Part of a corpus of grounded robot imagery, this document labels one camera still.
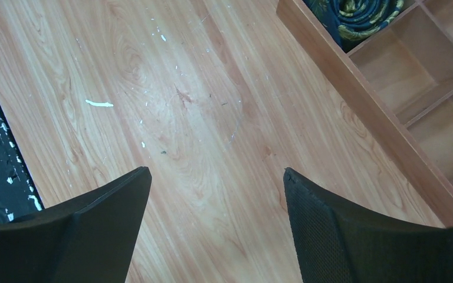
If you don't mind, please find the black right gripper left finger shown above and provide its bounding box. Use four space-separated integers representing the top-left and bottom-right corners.
0 167 152 282

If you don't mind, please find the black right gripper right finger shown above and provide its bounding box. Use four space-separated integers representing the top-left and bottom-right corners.
283 167 453 282

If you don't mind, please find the wooden compartment tray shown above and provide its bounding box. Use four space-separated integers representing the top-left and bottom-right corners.
276 1 453 226

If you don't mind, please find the black gold rolled item front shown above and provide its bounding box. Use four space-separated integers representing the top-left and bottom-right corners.
304 0 405 52

